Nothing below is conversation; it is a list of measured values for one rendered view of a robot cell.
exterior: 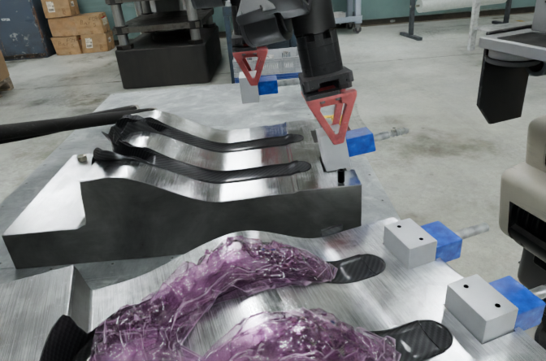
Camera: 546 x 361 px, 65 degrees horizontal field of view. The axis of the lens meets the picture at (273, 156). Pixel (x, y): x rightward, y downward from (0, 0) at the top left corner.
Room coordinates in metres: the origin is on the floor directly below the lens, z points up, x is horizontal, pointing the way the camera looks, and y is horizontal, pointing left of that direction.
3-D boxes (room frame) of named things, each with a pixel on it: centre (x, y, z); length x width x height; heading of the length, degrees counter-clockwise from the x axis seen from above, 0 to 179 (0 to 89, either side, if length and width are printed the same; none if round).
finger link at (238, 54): (0.84, 0.03, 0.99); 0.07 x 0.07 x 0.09; 0
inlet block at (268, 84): (0.86, -0.01, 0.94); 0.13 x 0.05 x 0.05; 90
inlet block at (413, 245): (0.41, -0.19, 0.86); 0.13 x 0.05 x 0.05; 107
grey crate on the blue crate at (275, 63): (3.85, -0.02, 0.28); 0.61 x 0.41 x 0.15; 88
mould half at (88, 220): (0.63, 0.13, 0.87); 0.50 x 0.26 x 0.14; 90
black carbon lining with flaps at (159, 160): (0.62, 0.12, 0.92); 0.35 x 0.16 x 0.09; 90
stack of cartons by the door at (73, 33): (6.83, 2.77, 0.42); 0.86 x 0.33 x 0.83; 88
